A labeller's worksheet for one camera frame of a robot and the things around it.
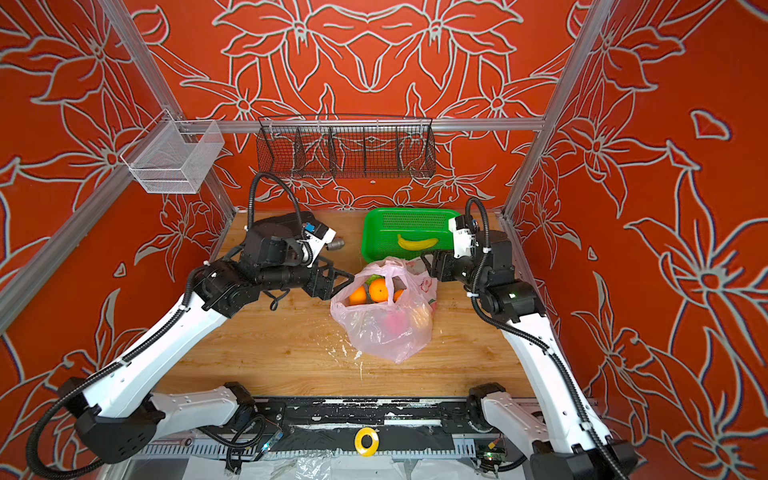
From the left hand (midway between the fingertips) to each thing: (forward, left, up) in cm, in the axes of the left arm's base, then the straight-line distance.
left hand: (341, 268), depth 66 cm
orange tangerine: (+7, -8, -20) cm, 23 cm away
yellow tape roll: (-31, -6, -29) cm, 43 cm away
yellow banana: (+31, -20, -28) cm, 47 cm away
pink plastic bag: (-4, -11, -22) cm, 26 cm away
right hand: (+8, -21, -1) cm, 22 cm away
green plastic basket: (+39, -6, -28) cm, 48 cm away
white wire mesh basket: (+37, +58, +3) cm, 69 cm away
